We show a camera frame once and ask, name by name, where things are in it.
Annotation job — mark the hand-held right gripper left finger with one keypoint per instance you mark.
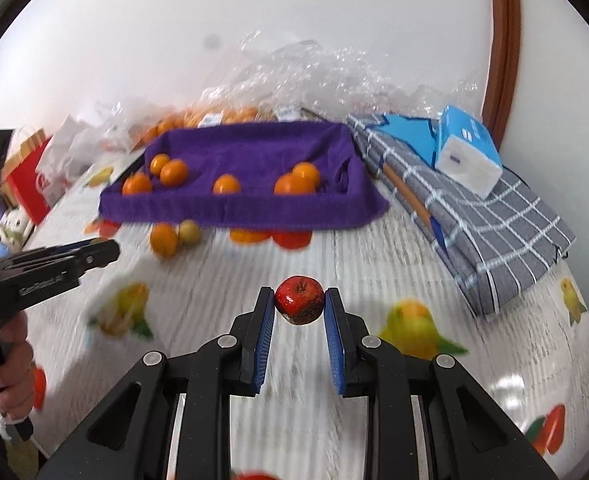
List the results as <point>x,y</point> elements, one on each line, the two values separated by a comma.
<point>262,340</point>

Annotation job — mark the small yellow-green fruit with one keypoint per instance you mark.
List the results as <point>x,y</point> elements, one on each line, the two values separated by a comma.
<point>189,231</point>

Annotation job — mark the bag of oranges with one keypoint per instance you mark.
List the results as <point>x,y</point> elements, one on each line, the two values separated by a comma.
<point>184,117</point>

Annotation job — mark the tray with purple towel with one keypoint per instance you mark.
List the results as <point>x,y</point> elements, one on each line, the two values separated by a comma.
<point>244,210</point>

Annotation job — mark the red paper bag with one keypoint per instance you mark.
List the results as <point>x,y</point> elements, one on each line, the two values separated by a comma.
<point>27,180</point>

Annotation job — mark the pile of small bottles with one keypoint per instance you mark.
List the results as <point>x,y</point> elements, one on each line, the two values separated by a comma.
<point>12,227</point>

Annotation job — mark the grey checked cloth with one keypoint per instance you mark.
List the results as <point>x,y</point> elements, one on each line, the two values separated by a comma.
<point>479,225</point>

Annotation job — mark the blue flat packet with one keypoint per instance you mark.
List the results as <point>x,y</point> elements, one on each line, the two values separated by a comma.
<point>407,132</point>

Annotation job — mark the white plastic bag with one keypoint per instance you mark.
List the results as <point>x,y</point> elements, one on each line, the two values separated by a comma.
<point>72,145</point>

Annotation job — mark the wooden rod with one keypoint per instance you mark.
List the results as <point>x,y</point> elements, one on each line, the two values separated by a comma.
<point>407,195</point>

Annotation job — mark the small red apple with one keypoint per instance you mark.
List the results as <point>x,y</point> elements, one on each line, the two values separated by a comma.
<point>298,300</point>

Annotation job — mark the blue tissue box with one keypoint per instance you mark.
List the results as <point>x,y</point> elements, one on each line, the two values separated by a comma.
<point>467,152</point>

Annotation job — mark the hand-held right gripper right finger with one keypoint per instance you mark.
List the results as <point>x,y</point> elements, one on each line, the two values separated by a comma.
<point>335,340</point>

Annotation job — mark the clear plastic bag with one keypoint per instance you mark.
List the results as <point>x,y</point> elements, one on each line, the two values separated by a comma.
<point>119,120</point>

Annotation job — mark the person's left hand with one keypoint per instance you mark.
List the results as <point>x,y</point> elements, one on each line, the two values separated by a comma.
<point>17,360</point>

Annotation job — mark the printed fruit tablecloth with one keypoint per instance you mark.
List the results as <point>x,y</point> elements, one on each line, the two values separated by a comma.
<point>174,320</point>

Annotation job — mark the crumpled clear plastic wrap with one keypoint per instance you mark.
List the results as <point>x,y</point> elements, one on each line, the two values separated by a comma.
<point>324,75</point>

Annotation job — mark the orange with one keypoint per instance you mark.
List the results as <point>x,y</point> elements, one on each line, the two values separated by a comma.
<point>137,185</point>
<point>227,184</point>
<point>174,171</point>
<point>164,240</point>
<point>306,171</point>
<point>292,186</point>
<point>159,162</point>

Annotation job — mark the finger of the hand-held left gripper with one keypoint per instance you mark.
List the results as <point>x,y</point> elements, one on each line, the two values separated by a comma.
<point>99,255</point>
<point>72,247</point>

